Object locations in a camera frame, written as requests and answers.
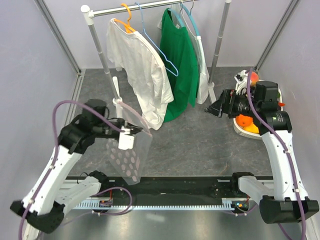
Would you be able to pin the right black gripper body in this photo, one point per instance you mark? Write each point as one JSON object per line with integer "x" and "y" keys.
{"x": 239, "y": 104}

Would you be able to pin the teal padded hanger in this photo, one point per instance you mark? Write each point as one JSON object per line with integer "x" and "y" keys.
{"x": 181, "y": 17}

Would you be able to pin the white t-shirt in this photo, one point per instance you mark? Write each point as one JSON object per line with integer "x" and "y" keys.
{"x": 146, "y": 72}

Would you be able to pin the left aluminium frame post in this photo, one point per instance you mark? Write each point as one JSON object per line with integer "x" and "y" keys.
{"x": 45, "y": 11}

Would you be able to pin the peach toy fruit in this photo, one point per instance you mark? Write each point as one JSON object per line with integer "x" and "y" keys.
{"x": 254, "y": 78}

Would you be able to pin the yellow pear toy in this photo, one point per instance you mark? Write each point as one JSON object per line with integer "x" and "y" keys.
{"x": 251, "y": 129}

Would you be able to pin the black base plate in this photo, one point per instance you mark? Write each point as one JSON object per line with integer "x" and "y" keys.
{"x": 178, "y": 190}

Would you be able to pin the red chili pepper toy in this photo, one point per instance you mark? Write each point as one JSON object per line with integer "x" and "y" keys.
{"x": 281, "y": 104}

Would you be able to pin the white tank top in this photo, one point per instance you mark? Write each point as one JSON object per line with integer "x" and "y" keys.
{"x": 203, "y": 74}

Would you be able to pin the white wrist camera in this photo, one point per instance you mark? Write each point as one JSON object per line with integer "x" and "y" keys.
{"x": 241, "y": 81}
{"x": 126, "y": 139}

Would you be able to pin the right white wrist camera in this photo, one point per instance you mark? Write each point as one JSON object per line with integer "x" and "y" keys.
{"x": 241, "y": 81}

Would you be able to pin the slotted cable duct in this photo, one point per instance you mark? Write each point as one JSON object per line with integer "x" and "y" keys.
{"x": 226, "y": 205}

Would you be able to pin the light blue wire hanger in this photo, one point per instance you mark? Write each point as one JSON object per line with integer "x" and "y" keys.
{"x": 155, "y": 45}

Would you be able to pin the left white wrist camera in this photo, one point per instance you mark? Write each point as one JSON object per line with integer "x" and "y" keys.
{"x": 126, "y": 139}

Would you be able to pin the orange toy fruit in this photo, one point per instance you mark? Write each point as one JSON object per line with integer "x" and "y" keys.
{"x": 243, "y": 121}

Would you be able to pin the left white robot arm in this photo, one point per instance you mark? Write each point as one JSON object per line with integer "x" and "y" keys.
{"x": 45, "y": 207}

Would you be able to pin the clear pink-dotted zip bag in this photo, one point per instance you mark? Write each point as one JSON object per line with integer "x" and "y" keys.
{"x": 129, "y": 163}

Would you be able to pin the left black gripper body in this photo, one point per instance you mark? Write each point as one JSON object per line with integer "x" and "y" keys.
{"x": 105, "y": 128}

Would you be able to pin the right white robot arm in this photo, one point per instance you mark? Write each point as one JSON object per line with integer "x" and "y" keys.
{"x": 288, "y": 201}

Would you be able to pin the aluminium frame post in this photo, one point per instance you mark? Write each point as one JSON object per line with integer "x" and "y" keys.
{"x": 45, "y": 11}
{"x": 277, "y": 32}

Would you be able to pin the right aluminium frame post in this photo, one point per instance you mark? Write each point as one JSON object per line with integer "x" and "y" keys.
{"x": 277, "y": 32}

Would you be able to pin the green t-shirt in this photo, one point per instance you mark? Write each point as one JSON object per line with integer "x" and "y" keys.
{"x": 182, "y": 66}

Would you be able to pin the orange hanger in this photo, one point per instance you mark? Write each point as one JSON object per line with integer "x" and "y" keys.
{"x": 126, "y": 24}

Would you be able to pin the white fruit basket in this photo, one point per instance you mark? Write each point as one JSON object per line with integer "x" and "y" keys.
{"x": 239, "y": 130}

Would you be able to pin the silver clothes rack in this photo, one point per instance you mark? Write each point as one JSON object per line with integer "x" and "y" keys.
{"x": 90, "y": 14}

